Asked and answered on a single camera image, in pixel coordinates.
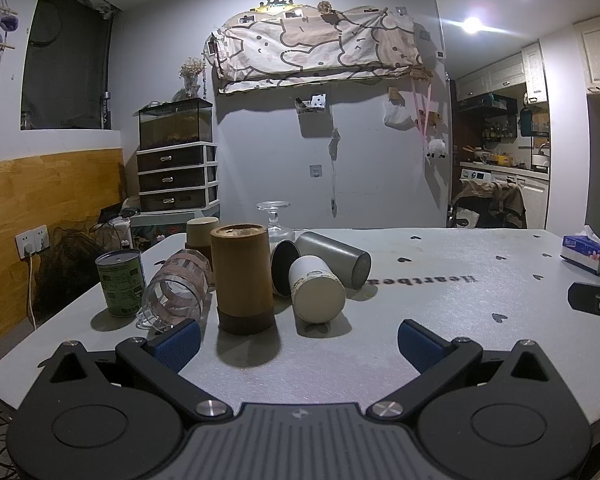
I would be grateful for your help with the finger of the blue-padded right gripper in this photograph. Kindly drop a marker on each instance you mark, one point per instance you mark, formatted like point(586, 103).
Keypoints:
point(442, 365)

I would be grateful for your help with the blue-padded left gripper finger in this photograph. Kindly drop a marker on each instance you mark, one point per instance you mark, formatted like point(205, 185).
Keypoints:
point(154, 366)

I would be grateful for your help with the beige cup with dark base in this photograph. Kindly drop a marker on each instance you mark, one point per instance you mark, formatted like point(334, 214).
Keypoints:
point(198, 235)

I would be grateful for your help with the white cup lying down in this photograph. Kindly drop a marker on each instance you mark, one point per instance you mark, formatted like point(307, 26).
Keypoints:
point(317, 295)

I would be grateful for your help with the clear glass jar lying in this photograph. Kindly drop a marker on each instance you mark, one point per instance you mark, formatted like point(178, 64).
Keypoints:
point(179, 291)

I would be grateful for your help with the green tin can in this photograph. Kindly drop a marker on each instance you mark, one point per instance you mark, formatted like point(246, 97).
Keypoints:
point(122, 279)

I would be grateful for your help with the grey tumbler lying down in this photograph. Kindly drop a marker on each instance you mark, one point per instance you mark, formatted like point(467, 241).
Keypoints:
point(350, 264)

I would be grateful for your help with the tall brown bamboo canister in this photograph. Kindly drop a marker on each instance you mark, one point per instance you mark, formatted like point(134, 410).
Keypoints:
point(243, 281)

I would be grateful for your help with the chair with brown cloth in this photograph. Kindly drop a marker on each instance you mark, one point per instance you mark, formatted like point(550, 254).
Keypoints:
point(488, 205)

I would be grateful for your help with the black clamp at table edge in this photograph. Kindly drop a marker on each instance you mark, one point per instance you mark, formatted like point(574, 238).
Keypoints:
point(597, 304)

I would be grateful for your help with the blue tissue box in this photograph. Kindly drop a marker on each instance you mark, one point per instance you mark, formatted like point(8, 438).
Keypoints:
point(582, 250)

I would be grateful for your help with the white drawer unit dark drawers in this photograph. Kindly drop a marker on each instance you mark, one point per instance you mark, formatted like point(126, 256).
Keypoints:
point(178, 177)

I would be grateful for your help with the white plush hanging toy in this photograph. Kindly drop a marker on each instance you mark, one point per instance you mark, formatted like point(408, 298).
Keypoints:
point(436, 148)

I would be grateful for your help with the glass fish tank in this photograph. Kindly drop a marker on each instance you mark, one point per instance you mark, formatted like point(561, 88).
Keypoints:
point(173, 123)

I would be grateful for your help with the white plastic bag hanging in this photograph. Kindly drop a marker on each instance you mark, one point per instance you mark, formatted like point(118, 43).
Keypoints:
point(397, 116)

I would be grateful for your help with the dried flower vase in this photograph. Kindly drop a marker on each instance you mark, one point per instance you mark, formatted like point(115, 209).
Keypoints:
point(190, 72)

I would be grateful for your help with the clear glass pedestal stand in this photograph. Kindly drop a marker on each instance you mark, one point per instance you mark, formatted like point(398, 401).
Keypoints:
point(276, 232)

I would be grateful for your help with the white wall power socket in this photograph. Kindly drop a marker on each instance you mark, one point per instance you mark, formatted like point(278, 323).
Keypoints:
point(32, 241)

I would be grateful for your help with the patterned blanket on wall shelf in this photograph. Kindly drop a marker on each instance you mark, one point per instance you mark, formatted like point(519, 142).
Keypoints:
point(313, 45)

